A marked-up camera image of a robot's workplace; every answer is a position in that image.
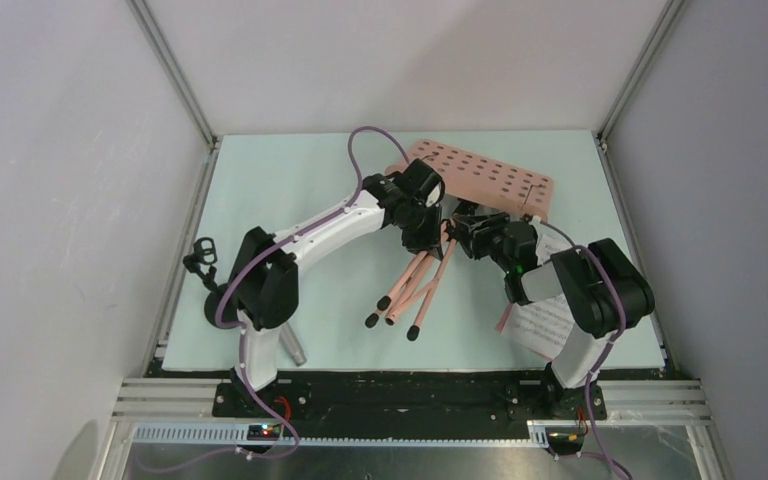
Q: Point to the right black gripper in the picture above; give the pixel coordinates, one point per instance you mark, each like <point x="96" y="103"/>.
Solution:
<point x="473" y="242"/>

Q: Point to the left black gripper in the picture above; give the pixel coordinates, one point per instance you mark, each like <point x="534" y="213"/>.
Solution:
<point x="430" y="242"/>

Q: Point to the pink music stand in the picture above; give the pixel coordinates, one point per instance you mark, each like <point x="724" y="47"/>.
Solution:
<point x="475" y="185"/>

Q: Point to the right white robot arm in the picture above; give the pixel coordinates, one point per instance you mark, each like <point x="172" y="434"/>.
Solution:
<point x="604" y="291"/>

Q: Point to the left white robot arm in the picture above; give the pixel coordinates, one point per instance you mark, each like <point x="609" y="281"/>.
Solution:
<point x="263" y="291"/>

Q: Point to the pink paper sheet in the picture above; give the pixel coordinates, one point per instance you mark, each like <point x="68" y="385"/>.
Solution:
<point x="503" y="319"/>

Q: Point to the white sheet music page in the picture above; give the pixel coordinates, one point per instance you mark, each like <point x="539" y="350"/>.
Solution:
<point x="542" y="327"/>

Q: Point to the grey metal microphone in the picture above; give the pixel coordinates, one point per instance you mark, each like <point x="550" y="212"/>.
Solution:
<point x="292" y="346"/>

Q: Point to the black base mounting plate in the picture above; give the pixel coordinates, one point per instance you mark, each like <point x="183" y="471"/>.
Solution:
<point x="498" y="403"/>

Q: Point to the white slotted cable duct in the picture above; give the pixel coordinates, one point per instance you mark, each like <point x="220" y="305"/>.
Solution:
<point x="250" y="434"/>

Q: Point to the right aluminium frame post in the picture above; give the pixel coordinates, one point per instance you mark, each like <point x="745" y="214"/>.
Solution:
<point x="654" y="43"/>

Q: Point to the aluminium frame post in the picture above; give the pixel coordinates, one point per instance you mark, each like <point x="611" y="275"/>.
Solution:
<point x="163" y="51"/>
<point x="654" y="43"/>

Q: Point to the left aluminium frame post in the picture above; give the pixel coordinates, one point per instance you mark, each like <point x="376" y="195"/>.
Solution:
<point x="163" y="51"/>

